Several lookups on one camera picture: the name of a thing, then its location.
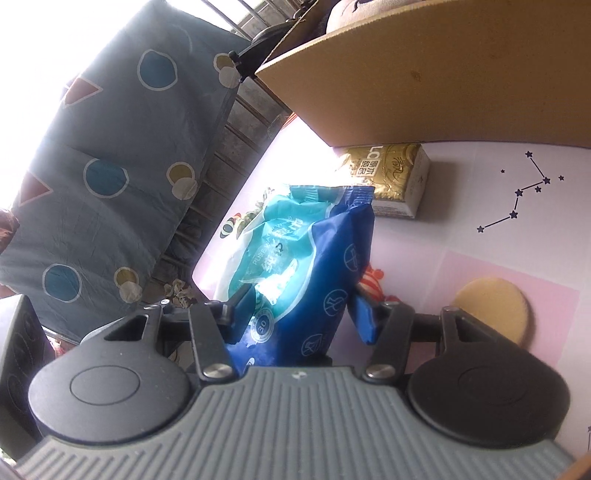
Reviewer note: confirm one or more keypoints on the brown cardboard box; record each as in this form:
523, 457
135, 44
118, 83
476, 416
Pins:
509, 71

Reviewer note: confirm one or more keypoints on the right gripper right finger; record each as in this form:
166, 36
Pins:
387, 326

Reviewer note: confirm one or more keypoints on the blue wet wipes pack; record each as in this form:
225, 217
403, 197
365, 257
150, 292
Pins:
303, 255

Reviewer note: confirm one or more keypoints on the round beige powder puff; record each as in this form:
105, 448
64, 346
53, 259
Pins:
498, 304

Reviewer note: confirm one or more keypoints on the grey speaker device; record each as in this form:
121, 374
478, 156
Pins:
25, 349

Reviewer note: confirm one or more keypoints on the gold tissue pack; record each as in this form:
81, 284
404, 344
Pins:
397, 172

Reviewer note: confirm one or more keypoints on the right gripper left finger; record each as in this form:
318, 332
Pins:
215, 325

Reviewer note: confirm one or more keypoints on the plush doll red outfit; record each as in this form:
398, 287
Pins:
347, 12

